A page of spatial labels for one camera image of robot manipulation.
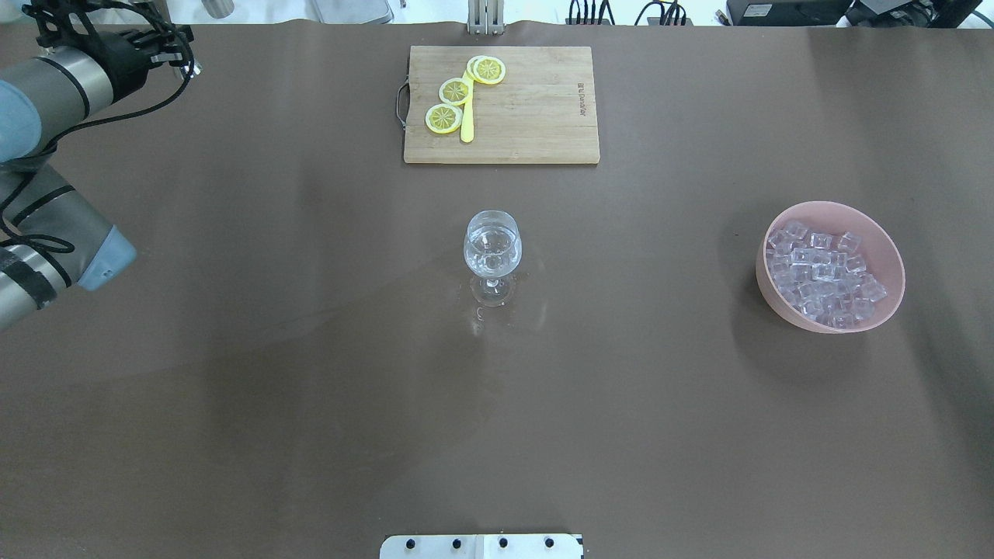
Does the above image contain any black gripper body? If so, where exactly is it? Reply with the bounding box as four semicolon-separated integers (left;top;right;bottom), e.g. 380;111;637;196
23;1;194;86

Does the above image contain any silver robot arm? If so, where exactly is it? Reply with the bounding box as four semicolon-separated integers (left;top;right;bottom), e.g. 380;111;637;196
1;1;196;329

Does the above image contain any clear wine glass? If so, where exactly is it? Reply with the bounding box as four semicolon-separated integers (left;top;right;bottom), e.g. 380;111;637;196
463;210;523;307

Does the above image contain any pink bowl of ice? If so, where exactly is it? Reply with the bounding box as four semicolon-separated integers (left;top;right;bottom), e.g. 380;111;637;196
755;201;906;334

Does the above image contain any small metal cup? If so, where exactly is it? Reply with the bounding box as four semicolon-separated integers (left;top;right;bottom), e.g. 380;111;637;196
201;0;235;20

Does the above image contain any yellow lemon slice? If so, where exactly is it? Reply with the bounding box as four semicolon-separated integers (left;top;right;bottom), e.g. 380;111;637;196
425;103;463;134
466;54;507;85
438;77;474;106

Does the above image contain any yellow plastic knife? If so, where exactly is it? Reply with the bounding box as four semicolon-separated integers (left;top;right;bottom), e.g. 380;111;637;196
459;70;476;144

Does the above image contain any wooden cutting board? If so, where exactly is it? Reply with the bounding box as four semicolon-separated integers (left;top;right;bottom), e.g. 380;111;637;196
402;46;601;164

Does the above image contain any black power strip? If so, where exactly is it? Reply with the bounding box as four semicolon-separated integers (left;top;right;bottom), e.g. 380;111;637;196
562;1;692;27

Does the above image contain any black monitor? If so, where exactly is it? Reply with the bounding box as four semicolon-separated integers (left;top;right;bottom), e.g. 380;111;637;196
725;1;853;27

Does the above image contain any aluminium frame post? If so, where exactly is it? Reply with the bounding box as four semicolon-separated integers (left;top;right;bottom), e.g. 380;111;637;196
467;0;506;36

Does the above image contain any white pedestal column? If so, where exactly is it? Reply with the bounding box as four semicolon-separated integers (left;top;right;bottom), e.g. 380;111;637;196
379;532;586;558

